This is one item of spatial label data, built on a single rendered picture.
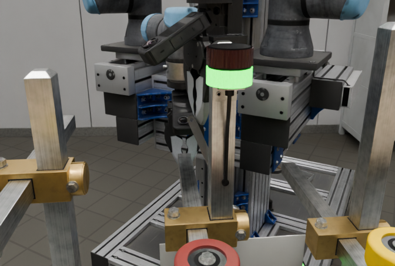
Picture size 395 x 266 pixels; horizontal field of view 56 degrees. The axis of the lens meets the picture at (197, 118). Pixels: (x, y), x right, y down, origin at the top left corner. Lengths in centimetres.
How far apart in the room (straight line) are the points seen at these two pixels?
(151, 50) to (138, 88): 66
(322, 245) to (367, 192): 11
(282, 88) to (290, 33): 19
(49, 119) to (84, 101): 279
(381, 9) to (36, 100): 267
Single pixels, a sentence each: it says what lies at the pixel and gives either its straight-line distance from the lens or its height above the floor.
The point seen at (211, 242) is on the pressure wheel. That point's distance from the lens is 50.
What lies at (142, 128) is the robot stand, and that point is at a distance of 126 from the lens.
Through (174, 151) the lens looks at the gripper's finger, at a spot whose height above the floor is 87.
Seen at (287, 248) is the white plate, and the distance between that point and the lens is 73.
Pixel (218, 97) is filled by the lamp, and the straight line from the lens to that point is 52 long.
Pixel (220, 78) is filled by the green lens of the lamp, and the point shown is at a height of 111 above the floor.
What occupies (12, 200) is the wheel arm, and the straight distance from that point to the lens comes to 54.
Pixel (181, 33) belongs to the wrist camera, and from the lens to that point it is 56.
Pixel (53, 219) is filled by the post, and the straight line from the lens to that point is 62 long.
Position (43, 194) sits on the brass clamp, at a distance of 59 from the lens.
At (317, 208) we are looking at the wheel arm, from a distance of 76.
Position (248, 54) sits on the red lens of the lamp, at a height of 114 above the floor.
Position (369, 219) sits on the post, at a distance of 70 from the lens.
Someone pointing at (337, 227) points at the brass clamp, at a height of 83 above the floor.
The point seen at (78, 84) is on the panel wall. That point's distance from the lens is 330.
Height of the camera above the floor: 121
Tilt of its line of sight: 19 degrees down
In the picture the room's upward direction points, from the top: straight up
